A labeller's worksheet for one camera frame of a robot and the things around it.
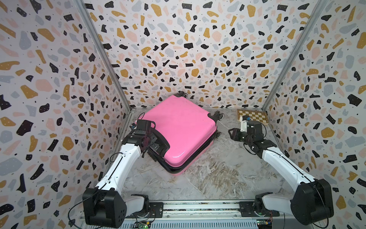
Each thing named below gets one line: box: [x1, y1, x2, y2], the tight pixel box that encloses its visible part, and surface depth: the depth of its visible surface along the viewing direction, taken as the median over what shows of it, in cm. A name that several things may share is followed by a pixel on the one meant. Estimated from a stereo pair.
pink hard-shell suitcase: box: [136, 91, 225, 176], surface depth 85 cm
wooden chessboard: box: [236, 108, 269, 124], surface depth 119 cm
